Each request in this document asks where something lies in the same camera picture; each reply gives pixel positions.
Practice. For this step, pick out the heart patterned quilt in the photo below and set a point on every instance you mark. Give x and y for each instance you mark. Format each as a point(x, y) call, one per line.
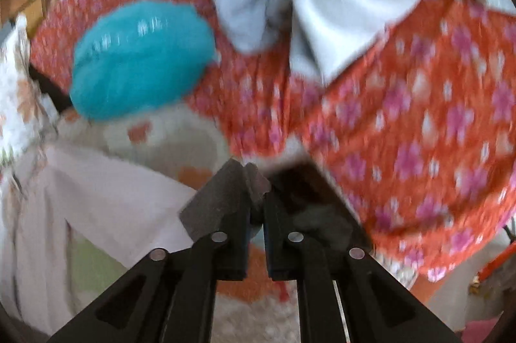
point(173, 141)

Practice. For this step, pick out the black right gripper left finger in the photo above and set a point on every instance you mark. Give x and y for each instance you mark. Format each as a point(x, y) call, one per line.
point(170, 297)

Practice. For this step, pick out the pale lilac towel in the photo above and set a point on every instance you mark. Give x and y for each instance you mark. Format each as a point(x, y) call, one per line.
point(122, 208)

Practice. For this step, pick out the red floral blanket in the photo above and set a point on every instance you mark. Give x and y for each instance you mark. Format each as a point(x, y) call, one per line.
point(419, 134)

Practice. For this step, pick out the teal folded towel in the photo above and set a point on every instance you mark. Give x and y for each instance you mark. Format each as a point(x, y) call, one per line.
point(140, 57)

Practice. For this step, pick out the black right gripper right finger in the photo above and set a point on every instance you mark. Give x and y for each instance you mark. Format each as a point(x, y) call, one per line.
point(343, 293)

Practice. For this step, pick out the white floral pillow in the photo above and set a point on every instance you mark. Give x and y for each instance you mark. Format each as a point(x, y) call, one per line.
point(26, 113)

